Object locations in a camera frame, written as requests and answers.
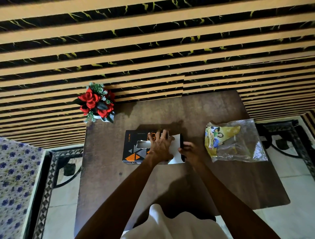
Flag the person's right hand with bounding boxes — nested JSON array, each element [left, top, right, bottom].
[[178, 141, 205, 168]]

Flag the person's left hand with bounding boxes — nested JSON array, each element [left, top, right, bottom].
[[147, 130, 176, 163]]

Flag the white cardboard insert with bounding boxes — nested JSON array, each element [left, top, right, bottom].
[[136, 134, 184, 165]]

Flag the black box with orange triangles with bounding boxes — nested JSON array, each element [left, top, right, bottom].
[[122, 130, 186, 164]]

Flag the person's left forearm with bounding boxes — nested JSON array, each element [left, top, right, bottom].
[[75, 152, 161, 239]]

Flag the person's right forearm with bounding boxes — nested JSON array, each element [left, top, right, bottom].
[[191, 160, 281, 239]]

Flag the yellow printed packet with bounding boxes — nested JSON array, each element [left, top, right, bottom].
[[205, 126, 241, 158]]

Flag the clear plastic bag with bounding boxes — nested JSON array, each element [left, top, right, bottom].
[[204, 119, 269, 163]]

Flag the person's white garment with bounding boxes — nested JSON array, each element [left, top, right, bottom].
[[120, 204, 230, 239]]

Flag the red artificial flower pot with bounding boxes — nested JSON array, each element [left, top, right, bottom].
[[72, 82, 116, 124]]

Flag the bed with blue floral sheet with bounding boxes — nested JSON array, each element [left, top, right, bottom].
[[0, 137, 52, 239]]

